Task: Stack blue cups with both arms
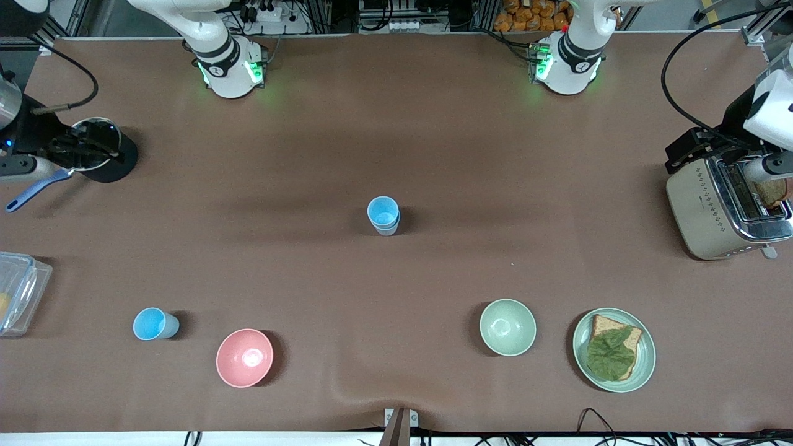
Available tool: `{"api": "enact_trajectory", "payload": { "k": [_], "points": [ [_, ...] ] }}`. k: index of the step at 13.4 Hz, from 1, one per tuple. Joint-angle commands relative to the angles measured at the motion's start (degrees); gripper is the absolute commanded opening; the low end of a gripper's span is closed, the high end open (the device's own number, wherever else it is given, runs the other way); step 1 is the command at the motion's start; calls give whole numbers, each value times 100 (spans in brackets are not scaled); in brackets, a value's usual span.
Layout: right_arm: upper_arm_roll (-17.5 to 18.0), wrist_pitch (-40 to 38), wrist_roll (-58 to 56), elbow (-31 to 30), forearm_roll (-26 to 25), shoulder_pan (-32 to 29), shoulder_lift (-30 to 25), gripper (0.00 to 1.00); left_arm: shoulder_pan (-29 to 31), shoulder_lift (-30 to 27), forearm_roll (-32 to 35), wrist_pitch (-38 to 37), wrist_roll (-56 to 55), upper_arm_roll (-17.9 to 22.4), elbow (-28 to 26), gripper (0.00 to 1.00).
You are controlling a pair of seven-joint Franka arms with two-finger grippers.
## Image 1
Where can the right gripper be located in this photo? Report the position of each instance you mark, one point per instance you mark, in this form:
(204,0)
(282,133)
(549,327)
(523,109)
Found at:
(34,134)

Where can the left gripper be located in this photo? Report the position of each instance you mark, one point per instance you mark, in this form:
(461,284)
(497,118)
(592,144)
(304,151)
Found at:
(735,118)

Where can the light blue plastic cup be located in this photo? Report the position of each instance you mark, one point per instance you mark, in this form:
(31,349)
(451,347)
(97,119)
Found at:
(152,324)
(383,210)

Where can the grey-blue plastic cup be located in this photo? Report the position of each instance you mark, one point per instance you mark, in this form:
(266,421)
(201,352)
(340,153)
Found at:
(385,233)

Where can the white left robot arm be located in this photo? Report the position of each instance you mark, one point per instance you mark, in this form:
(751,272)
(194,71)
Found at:
(570,62)

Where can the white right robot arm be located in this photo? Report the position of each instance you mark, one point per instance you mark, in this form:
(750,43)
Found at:
(226,59)

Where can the glass pot lid blue knob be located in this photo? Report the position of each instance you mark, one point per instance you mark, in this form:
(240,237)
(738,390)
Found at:
(93,127)

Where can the silver beige toaster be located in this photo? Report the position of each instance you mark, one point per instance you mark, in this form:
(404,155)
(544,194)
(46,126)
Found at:
(700,217)

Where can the dark toast slice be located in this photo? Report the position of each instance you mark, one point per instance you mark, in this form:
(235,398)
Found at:
(773,193)

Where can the clear plastic container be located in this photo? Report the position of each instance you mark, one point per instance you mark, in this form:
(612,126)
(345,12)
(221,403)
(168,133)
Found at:
(28,291)

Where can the brown bread slice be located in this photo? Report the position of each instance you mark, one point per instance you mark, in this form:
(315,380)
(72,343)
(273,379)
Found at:
(604,323)

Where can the bag of orange buns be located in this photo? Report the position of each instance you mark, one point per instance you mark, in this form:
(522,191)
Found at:
(533,15)

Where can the pale green plate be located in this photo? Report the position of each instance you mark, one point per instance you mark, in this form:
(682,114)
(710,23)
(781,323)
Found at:
(647,356)

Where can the green lettuce leaf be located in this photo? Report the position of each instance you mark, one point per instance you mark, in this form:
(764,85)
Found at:
(610,356)

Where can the white power strip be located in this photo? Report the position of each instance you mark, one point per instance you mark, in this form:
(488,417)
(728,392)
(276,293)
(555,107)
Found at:
(272,15)

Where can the pale green bowl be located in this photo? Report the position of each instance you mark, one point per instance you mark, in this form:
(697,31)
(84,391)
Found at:
(508,327)

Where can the pink bowl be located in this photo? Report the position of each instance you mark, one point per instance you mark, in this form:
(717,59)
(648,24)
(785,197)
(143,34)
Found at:
(245,358)

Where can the brown wooden bar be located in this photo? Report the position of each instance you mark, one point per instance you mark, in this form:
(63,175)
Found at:
(396,430)

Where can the aluminium corner bracket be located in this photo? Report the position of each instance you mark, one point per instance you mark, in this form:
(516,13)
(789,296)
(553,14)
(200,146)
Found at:
(756,34)

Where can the metal table bracket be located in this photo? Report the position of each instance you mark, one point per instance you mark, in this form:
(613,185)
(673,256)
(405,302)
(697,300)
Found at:
(414,418)

